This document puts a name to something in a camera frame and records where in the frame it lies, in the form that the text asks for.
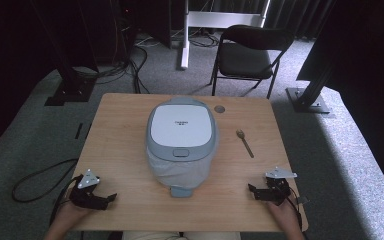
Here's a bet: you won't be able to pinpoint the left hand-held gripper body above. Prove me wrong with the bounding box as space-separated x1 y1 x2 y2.
69 168 100 209

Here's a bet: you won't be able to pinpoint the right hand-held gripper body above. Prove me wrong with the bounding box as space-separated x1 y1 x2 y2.
265 166 298 206

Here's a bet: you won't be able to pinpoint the white plastic bin bag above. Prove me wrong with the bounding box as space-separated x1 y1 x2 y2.
146 146 218 191

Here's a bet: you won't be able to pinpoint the grey trash bin white lid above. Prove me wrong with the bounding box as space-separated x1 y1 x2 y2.
145 96 220 198

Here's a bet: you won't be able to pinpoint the person's left hand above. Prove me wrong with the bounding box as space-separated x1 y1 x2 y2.
54 191 92 231

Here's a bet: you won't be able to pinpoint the person's right hand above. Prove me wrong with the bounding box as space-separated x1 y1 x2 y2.
268 198 302 231

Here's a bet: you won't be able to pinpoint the black metal stand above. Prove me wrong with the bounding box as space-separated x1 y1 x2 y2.
285 59 336 114
29 0 98 107

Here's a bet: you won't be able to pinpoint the black folding chair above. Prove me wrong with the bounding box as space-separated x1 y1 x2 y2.
209 24 295 100

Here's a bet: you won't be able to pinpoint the black computer tower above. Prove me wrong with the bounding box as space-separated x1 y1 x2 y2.
109 0 138 64

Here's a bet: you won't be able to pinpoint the black curtain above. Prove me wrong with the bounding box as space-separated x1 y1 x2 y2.
209 0 334 39

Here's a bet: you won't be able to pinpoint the black panel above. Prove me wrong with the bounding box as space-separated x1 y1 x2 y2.
136 0 173 49

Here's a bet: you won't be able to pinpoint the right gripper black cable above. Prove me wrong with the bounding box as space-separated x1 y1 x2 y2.
286 188 304 231

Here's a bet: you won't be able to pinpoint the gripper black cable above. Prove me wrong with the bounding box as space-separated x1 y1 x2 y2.
286 188 304 231
49 176 81 225

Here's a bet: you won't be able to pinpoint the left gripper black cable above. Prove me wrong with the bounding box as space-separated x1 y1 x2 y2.
49 176 81 225

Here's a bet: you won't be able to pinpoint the black floor cable loop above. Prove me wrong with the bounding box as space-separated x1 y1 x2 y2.
12 158 79 203

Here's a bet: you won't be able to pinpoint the bundle of black floor cables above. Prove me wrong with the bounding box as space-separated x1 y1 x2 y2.
73 43 151 94

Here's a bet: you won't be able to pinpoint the black cables under desk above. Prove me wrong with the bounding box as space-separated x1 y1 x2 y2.
188 28 221 48

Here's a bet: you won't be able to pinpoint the white floor cables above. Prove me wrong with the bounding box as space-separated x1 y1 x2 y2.
134 31 184 48

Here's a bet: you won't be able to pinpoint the white desk frame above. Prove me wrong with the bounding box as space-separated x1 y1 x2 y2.
179 0 271 70

